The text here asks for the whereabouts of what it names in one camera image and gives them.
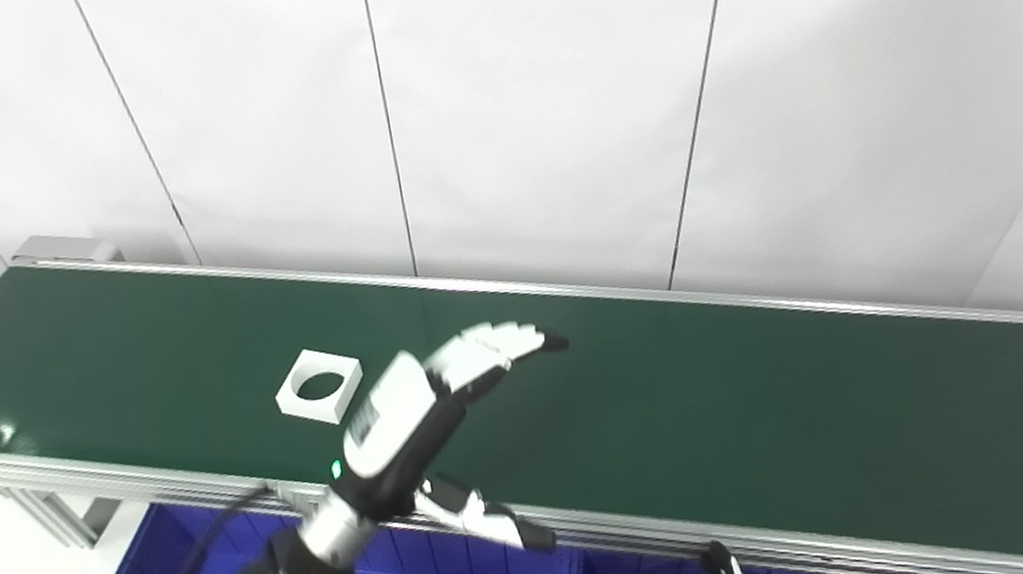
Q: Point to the green conveyor belt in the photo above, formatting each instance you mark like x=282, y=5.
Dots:
x=102, y=479
x=736, y=415

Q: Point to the white square part with hole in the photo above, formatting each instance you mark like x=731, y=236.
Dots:
x=294, y=400

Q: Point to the grey conveyor end box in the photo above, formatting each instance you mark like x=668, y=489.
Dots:
x=67, y=249

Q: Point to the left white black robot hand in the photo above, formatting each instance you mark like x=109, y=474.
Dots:
x=392, y=431

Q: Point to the aluminium conveyor leg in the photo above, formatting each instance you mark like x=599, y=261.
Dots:
x=57, y=515

